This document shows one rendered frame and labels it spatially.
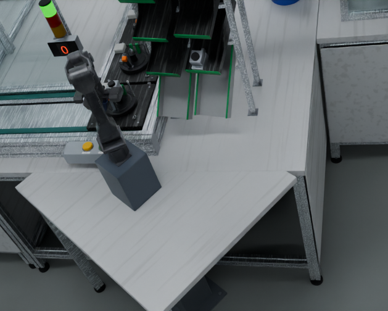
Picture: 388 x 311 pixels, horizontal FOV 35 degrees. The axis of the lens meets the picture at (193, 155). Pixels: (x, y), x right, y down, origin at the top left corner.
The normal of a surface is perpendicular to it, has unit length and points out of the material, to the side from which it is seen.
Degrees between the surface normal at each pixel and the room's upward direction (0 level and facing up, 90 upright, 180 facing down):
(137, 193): 90
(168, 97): 45
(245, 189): 0
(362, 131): 90
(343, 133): 90
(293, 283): 0
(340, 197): 0
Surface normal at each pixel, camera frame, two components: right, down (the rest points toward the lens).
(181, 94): -0.40, 0.08
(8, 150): -0.18, 0.77
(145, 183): 0.68, 0.44
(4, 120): -0.23, -0.64
